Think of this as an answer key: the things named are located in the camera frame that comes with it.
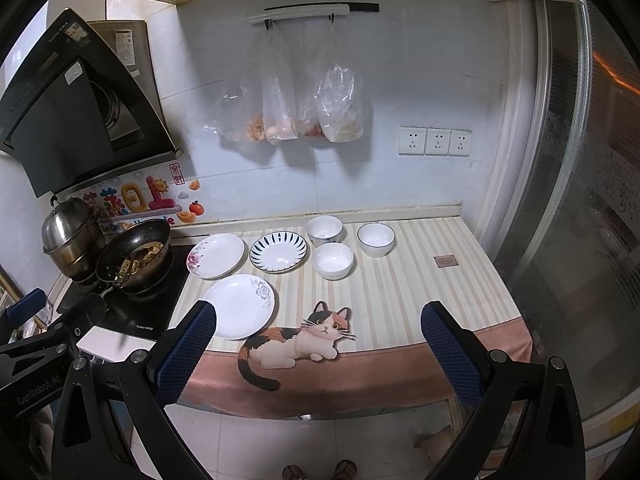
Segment white plate pink flowers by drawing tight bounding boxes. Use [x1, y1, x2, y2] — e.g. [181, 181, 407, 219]
[186, 233, 245, 280]

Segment white plate blue leaf pattern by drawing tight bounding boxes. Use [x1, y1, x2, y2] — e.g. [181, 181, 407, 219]
[248, 231, 308, 274]

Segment white bowl dark rim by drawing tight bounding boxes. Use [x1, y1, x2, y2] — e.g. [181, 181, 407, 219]
[357, 222, 396, 258]

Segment plain white bowl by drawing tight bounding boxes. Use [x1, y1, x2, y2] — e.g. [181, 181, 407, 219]
[311, 243, 355, 281]

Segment white bowl coloured hearts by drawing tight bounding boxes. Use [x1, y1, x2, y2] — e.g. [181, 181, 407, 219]
[305, 216, 343, 247]

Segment black induction cooktop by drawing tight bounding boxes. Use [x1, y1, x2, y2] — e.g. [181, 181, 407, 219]
[56, 245, 192, 340]

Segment steel steamer pot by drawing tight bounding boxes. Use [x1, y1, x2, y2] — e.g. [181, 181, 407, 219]
[41, 195, 106, 282]

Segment brown leather label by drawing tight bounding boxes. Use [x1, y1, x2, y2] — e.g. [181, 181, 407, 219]
[434, 254, 459, 269]

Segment black wok with food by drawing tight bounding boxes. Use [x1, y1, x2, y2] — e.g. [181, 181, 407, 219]
[96, 219, 170, 292]

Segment striped table cloth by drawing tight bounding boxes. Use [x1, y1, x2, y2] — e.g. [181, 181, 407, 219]
[180, 217, 533, 418]

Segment glass sliding door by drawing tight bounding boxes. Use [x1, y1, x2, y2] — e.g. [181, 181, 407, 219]
[495, 1, 639, 418]

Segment person's right foot sandal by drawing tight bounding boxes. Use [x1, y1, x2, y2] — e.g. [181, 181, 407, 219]
[332, 460, 357, 480]

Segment person's foot sandal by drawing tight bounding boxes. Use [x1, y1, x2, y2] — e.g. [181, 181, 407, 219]
[332, 460, 357, 480]
[281, 465, 305, 480]

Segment person's left foot sandal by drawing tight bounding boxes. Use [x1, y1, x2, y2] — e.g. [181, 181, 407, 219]
[281, 465, 305, 480]

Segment black range hood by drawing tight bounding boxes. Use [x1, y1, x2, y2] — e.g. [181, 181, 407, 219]
[1, 9, 179, 196]

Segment clear plastic bag left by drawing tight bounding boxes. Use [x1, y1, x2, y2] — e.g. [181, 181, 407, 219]
[203, 21, 273, 143]

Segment clear plastic bag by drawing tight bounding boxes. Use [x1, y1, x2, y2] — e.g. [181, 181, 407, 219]
[259, 21, 297, 144]
[203, 21, 273, 143]
[297, 16, 366, 143]

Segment clear plastic bag middle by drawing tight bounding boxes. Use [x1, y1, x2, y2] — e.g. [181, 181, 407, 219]
[259, 21, 297, 144]

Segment clear plastic bag right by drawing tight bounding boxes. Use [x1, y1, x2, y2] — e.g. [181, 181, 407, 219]
[297, 16, 366, 143]

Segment colourful wall sticker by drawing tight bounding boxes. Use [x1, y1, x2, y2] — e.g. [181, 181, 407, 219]
[72, 160, 206, 235]

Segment white wall socket middle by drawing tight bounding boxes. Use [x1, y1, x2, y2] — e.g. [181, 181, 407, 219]
[425, 128, 451, 156]

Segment white wall socket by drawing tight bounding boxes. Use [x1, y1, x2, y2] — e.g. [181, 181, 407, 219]
[398, 126, 426, 156]
[448, 129, 472, 157]
[425, 128, 451, 156]

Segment white wall socket right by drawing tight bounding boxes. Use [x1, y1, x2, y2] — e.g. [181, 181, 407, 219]
[448, 129, 472, 157]

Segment white wall socket left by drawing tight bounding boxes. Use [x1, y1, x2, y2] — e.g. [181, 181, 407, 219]
[398, 126, 426, 156]

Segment wall hook rail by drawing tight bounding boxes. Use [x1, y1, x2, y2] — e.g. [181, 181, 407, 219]
[246, 2, 380, 25]

